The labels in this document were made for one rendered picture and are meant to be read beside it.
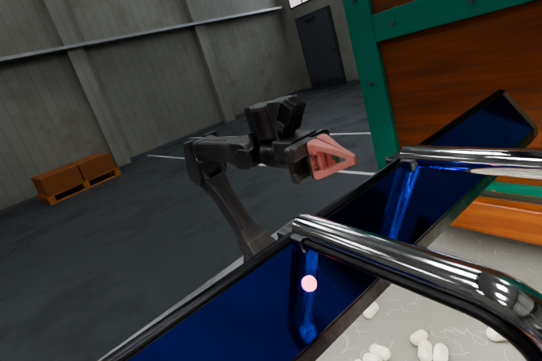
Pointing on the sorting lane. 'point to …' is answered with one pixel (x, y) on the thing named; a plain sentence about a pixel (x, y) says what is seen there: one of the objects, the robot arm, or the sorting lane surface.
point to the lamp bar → (438, 203)
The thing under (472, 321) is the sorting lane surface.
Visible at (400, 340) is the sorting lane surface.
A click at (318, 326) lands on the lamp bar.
